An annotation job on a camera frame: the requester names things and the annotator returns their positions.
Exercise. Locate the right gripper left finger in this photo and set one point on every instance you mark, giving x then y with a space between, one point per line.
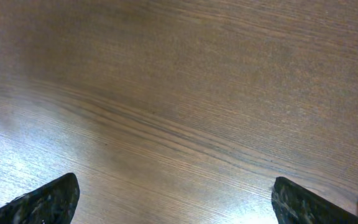
54 202

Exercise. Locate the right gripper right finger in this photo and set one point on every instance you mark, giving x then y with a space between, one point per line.
294 204

